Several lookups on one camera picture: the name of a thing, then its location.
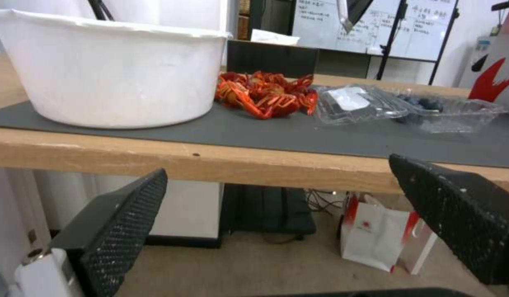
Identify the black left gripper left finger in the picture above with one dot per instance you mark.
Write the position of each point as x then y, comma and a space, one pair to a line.
114, 235

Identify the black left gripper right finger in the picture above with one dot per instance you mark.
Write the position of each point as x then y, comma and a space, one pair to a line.
460, 222

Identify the white and red paper bag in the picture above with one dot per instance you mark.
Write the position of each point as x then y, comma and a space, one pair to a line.
382, 235

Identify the clear plastic takeout container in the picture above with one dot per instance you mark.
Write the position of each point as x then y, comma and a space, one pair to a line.
402, 105

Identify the white takeout bag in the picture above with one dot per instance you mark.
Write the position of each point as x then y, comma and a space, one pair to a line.
110, 69

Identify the blueberries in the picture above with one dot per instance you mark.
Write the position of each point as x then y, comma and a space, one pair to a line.
419, 106

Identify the red and white poster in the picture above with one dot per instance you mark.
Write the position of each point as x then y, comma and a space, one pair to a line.
495, 72

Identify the black box under table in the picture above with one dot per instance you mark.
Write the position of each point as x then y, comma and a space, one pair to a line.
270, 210

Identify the dark grey table mat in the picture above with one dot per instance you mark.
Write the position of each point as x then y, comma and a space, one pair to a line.
254, 130

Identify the red crayfish pile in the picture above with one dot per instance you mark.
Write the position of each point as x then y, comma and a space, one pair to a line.
264, 94

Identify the whiteboard on black stand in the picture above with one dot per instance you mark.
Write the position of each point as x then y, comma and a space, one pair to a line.
374, 28

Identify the black tripod stand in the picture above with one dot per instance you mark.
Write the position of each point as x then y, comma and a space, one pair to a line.
99, 9

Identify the black chair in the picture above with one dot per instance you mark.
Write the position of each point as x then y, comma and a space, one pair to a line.
270, 58

